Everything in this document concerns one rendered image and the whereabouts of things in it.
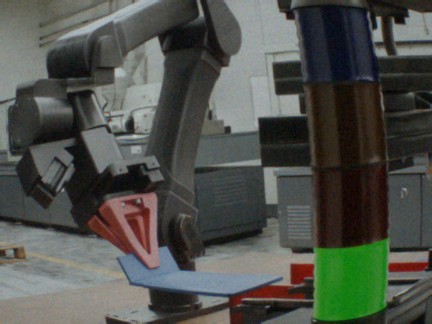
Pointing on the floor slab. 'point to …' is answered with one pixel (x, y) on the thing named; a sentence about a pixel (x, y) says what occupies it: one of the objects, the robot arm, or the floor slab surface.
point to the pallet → (13, 251)
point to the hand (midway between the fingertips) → (148, 262)
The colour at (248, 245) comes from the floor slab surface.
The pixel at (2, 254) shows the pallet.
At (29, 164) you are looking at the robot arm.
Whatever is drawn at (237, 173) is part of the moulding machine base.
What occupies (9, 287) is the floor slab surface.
